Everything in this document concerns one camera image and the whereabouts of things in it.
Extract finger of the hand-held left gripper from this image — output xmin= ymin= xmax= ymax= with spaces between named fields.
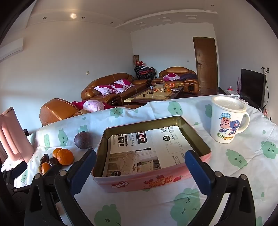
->
xmin=10 ymin=162 xmax=28 ymax=181
xmin=43 ymin=165 xmax=66 ymax=177

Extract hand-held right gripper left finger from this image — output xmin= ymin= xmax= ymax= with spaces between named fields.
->
xmin=24 ymin=149 xmax=97 ymax=226

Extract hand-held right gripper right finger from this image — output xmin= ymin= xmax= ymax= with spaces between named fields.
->
xmin=185 ymin=150 xmax=256 ymax=226

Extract small orange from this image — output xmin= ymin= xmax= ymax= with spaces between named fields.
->
xmin=41 ymin=162 xmax=51 ymax=175

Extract large orange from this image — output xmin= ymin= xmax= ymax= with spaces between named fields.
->
xmin=57 ymin=149 xmax=74 ymax=166

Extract purple passion fruit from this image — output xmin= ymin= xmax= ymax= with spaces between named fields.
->
xmin=74 ymin=132 xmax=93 ymax=149

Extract pink tin box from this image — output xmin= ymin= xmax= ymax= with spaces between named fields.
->
xmin=91 ymin=116 xmax=211 ymax=193

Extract white cartoon mug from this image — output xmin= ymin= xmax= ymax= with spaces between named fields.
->
xmin=210 ymin=102 xmax=250 ymax=144

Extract printed paper lining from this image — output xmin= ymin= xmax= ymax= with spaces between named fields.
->
xmin=102 ymin=126 xmax=191 ymax=177

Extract white green-print tablecloth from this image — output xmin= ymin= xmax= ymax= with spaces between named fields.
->
xmin=13 ymin=94 xmax=278 ymax=226

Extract brown leather armchair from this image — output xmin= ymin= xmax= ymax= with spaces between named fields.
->
xmin=39 ymin=98 xmax=144 ymax=126

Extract dark television stand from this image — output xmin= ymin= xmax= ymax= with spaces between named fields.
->
xmin=216 ymin=86 xmax=241 ymax=96

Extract pink floral cushion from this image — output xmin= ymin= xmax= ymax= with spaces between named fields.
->
xmin=163 ymin=73 xmax=181 ymax=81
xmin=114 ymin=79 xmax=134 ymax=88
xmin=93 ymin=85 xmax=114 ymax=95
xmin=111 ymin=83 xmax=128 ymax=94

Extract wooden coffee table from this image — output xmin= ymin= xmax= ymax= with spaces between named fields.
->
xmin=124 ymin=84 xmax=185 ymax=105

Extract purple cloth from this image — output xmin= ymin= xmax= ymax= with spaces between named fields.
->
xmin=179 ymin=73 xmax=198 ymax=80

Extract brown leather long sofa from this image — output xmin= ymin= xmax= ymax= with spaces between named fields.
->
xmin=81 ymin=73 xmax=151 ymax=105

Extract black television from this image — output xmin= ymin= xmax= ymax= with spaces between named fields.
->
xmin=240 ymin=68 xmax=267 ymax=109

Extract brown leather small sofa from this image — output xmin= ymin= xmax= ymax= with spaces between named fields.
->
xmin=152 ymin=67 xmax=200 ymax=94

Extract brown wooden door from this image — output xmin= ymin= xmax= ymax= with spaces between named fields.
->
xmin=193 ymin=37 xmax=218 ymax=89

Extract stacked black chairs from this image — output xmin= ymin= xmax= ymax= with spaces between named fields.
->
xmin=134 ymin=65 xmax=157 ymax=80

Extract white air conditioner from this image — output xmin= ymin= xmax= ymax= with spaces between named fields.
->
xmin=0 ymin=37 xmax=24 ymax=61

